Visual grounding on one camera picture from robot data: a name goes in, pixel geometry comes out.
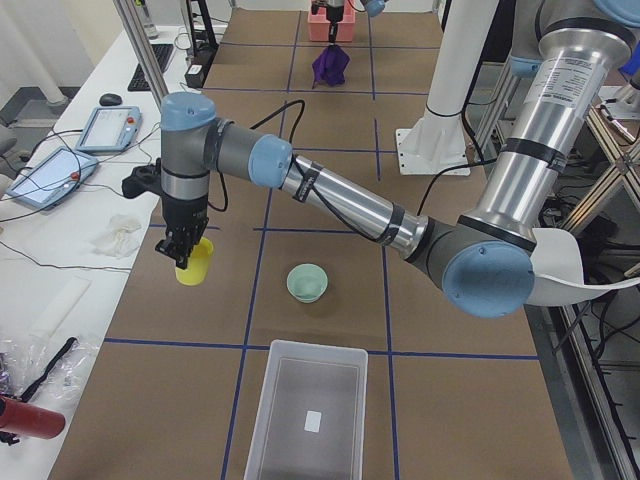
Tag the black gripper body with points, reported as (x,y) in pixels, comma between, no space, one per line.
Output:
(184,212)

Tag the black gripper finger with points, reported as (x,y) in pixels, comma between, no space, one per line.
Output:
(182,254)
(169,247)

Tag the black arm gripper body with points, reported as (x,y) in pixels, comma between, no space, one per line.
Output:
(333,15)

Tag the yellow plastic cup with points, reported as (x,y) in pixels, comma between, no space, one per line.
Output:
(197,264)

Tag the purple cloth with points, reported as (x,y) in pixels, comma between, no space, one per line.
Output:
(330,66)

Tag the clear plastic storage box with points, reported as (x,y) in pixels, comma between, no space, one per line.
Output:
(310,421)

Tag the crumpled white paper towel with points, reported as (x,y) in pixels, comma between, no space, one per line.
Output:
(119,240)

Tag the far teach pendant tablet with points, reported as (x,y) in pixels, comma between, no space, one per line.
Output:
(109,130)

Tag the teach pendant tablet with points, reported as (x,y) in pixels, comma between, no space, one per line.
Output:
(109,130)
(51,181)

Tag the green ceramic bowl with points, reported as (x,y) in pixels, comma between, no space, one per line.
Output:
(307,282)

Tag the near teach pendant tablet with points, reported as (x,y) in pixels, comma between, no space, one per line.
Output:
(51,181)

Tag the white foam block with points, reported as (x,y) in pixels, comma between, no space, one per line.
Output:
(51,318)

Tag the black power adapter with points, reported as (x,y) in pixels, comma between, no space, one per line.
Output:
(195,76)

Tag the black computer mouse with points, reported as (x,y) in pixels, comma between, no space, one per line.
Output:
(110,99)

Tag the crinkled clear plastic bag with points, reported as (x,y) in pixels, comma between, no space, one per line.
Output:
(45,373)

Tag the red cylinder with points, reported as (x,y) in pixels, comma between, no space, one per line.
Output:
(24,419)

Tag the white chair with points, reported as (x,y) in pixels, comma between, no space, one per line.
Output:
(559,273)

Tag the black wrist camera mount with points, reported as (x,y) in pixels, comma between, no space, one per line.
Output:
(146,178)

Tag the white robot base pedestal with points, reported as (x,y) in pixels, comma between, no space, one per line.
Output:
(436,141)

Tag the aluminium frame post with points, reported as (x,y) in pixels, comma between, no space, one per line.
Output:
(161,83)

